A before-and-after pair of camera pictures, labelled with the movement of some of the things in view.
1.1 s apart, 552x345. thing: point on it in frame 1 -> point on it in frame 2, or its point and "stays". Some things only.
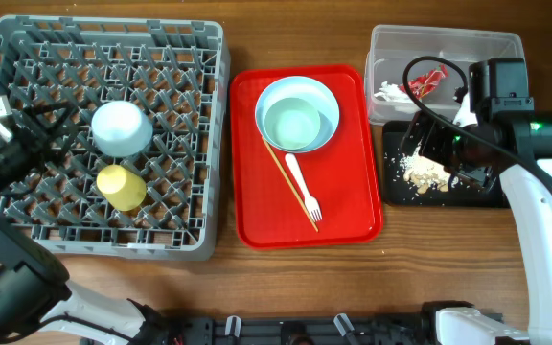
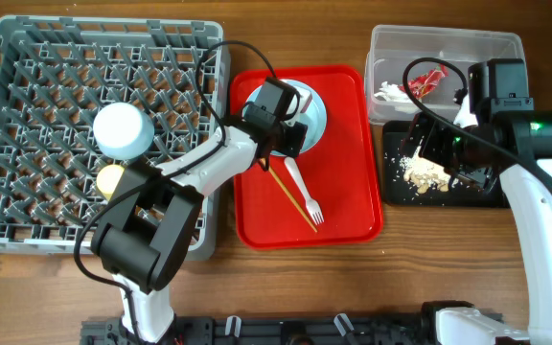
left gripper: x=46 y=144 -> x=299 y=133
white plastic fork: x=311 y=203 stays
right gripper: x=431 y=148 stays
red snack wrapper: x=424 y=83 stays
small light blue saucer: x=122 y=128 stays
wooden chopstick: x=287 y=179 -> x=264 y=162
